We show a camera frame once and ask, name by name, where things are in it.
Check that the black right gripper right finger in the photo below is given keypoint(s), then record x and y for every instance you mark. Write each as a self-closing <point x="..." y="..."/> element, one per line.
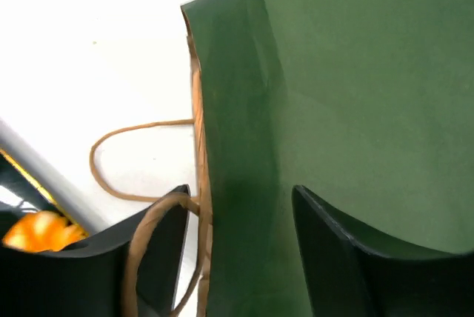
<point x="353" y="269"/>

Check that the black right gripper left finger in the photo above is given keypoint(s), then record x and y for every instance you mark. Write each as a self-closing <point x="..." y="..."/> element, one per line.
<point x="85" y="278"/>

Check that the orange braided fake bread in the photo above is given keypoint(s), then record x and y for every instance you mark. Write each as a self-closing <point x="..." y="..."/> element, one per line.
<point x="43" y="231"/>

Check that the metal serving tongs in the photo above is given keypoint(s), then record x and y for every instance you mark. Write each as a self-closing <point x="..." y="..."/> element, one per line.
<point x="67" y="197"/>

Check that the green paper bag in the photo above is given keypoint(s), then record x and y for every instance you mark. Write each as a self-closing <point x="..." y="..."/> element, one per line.
<point x="367" y="103"/>

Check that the dark green tray gold rim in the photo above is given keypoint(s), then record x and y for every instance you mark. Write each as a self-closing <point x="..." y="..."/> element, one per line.
<point x="22" y="194"/>

